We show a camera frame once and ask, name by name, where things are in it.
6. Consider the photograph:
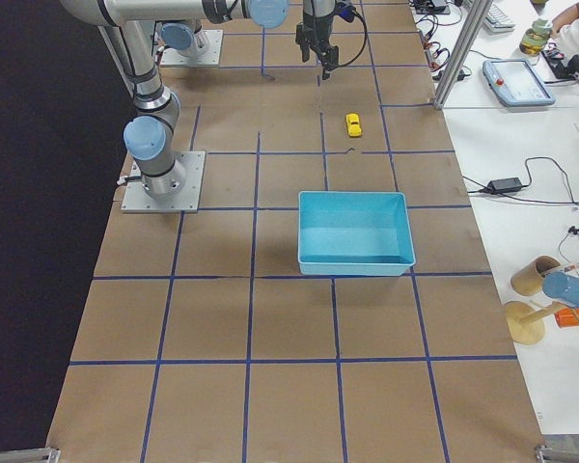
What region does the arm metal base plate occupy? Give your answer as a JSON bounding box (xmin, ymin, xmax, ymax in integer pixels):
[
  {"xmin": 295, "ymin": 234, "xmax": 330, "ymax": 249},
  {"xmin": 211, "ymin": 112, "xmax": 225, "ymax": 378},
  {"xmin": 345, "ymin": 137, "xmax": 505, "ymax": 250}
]
[
  {"xmin": 121, "ymin": 151, "xmax": 206, "ymax": 213},
  {"xmin": 157, "ymin": 29, "xmax": 223, "ymax": 68}
]

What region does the yellow beetle toy car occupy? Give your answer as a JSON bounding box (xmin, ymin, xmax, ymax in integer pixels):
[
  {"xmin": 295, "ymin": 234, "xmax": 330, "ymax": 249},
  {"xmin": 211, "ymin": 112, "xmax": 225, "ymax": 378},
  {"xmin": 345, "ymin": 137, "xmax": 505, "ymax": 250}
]
[{"xmin": 345, "ymin": 113, "xmax": 363, "ymax": 138}]

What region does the black power adapter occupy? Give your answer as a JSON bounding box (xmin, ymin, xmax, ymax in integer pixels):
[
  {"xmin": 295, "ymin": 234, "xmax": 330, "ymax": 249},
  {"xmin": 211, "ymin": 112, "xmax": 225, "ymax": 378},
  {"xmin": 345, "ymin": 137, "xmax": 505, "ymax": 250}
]
[{"xmin": 486, "ymin": 177, "xmax": 524, "ymax": 194}]

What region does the amber glass jar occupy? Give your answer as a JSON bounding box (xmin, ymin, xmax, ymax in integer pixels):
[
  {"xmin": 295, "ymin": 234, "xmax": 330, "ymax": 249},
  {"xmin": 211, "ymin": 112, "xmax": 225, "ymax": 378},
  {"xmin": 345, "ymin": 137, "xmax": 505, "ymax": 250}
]
[{"xmin": 519, "ymin": 17, "xmax": 553, "ymax": 56}]

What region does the wooden cylinder cup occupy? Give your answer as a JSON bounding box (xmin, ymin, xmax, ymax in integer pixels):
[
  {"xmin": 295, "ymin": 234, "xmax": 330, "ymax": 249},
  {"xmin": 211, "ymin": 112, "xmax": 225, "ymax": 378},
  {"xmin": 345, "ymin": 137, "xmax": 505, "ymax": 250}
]
[{"xmin": 510, "ymin": 256, "xmax": 561, "ymax": 296}]

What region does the orange plastic piece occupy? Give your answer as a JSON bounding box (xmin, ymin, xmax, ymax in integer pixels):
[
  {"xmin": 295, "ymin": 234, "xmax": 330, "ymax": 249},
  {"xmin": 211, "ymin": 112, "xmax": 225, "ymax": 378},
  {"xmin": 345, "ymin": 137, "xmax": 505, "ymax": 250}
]
[{"xmin": 554, "ymin": 308, "xmax": 579, "ymax": 328}]

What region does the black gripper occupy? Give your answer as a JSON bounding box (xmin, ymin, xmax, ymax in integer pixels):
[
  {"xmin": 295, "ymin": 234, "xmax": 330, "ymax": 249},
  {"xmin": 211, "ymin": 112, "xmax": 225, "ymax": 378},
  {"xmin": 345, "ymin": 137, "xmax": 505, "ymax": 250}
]
[{"xmin": 295, "ymin": 0, "xmax": 355, "ymax": 80}]

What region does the blue teach pendant tablet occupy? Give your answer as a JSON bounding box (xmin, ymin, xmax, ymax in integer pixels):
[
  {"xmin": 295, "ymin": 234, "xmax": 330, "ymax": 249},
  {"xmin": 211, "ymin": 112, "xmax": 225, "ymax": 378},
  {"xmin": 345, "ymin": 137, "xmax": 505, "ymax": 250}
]
[{"xmin": 482, "ymin": 59, "xmax": 556, "ymax": 107}]

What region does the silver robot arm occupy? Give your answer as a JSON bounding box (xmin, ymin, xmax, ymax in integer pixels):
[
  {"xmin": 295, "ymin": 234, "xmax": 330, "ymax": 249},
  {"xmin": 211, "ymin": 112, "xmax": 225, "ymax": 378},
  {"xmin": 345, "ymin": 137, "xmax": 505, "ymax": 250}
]
[
  {"xmin": 155, "ymin": 19, "xmax": 208, "ymax": 57},
  {"xmin": 62, "ymin": 1, "xmax": 290, "ymax": 200}
]

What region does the aluminium frame post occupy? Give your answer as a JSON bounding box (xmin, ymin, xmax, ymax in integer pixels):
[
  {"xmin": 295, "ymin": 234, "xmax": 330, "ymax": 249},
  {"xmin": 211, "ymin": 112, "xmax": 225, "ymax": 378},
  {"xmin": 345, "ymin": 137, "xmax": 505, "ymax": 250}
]
[{"xmin": 432, "ymin": 0, "xmax": 492, "ymax": 110}]

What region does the white keyboard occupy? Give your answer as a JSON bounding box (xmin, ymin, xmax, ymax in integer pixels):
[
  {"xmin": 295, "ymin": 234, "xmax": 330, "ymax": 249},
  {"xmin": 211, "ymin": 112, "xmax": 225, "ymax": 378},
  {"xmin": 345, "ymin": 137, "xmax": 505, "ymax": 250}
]
[{"xmin": 483, "ymin": 4, "xmax": 515, "ymax": 34}]

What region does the light blue plastic bin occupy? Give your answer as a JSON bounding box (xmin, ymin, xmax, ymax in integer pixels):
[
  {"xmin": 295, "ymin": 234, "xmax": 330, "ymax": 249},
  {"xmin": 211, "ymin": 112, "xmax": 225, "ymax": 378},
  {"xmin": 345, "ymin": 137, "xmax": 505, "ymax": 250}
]
[{"xmin": 297, "ymin": 191, "xmax": 416, "ymax": 277}]

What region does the wooden stand with disc base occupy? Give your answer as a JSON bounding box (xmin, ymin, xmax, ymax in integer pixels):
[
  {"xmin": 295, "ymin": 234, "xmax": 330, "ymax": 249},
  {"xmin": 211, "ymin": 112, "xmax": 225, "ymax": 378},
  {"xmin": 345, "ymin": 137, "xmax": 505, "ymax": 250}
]
[{"xmin": 504, "ymin": 301, "xmax": 565, "ymax": 345}]

